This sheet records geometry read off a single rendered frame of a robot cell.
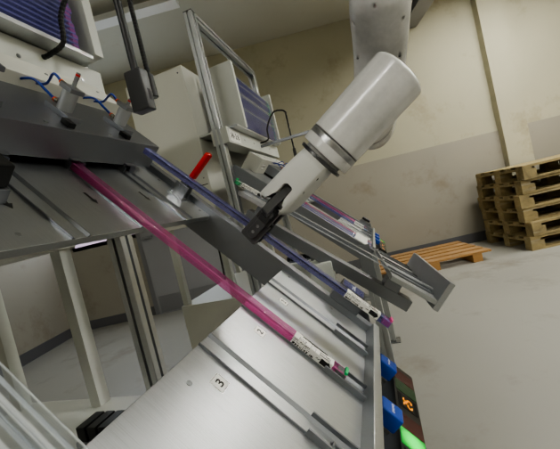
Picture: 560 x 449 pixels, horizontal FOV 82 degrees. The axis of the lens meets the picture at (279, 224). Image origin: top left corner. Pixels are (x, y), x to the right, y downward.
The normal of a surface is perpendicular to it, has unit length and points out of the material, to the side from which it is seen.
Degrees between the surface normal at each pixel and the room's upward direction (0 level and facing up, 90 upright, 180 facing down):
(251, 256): 90
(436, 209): 90
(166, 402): 48
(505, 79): 90
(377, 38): 150
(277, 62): 90
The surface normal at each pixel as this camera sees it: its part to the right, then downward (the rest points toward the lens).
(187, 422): 0.53, -0.81
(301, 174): -0.17, 0.06
